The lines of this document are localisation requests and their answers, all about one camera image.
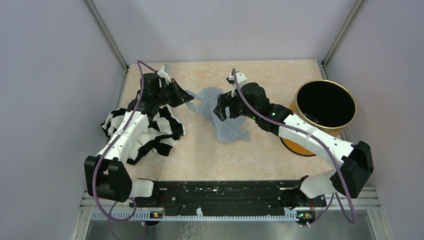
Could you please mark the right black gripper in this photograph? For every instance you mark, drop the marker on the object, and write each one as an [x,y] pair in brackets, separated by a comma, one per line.
[224,100]

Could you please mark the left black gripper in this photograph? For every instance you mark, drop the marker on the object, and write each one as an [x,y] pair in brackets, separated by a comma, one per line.
[181,96]

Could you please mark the translucent blue plastic trash bag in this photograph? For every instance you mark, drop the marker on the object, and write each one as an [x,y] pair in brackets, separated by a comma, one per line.
[227,131]

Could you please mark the orange gold-rimmed trash bin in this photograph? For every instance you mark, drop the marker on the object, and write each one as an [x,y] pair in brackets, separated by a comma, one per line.
[326,105]

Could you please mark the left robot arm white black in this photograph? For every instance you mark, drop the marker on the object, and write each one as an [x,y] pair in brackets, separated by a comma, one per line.
[106,174]

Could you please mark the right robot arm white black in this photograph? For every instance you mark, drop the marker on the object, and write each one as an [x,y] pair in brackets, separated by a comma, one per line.
[352,163]

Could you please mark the black white striped cloth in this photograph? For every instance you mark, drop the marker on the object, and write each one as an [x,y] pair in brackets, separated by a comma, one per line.
[162,129]

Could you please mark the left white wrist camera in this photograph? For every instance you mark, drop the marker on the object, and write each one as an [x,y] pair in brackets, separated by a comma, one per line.
[163,73]

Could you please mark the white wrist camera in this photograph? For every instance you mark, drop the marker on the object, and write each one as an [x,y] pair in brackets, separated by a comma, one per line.
[238,78]
[163,73]

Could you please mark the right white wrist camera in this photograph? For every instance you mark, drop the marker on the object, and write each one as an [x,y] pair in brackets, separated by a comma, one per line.
[238,78]

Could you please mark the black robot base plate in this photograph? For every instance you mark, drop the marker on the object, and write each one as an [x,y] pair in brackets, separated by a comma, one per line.
[233,198]

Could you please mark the left aluminium corner post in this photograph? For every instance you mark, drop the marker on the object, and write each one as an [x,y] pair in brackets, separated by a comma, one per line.
[107,35]

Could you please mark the aluminium corner post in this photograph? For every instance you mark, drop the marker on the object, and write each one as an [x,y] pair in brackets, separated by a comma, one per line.
[358,5]
[107,35]

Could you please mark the white toothed cable duct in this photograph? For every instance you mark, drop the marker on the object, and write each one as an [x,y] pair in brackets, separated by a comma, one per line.
[148,216]

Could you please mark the right aluminium corner post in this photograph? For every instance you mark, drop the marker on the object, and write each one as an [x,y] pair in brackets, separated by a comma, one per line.
[358,5]

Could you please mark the aluminium frame rail front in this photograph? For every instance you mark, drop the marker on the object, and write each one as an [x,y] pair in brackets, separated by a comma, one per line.
[367,199]

